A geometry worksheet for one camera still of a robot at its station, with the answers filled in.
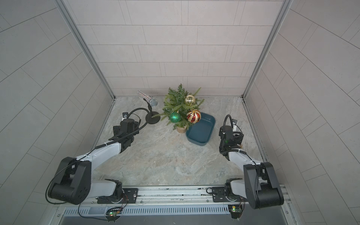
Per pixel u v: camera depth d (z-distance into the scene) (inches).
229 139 26.7
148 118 40.1
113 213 24.9
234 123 29.1
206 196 28.5
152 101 32.2
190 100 26.3
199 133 34.8
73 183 16.0
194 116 26.3
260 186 16.1
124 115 29.5
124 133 26.1
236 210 26.8
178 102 28.4
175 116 26.3
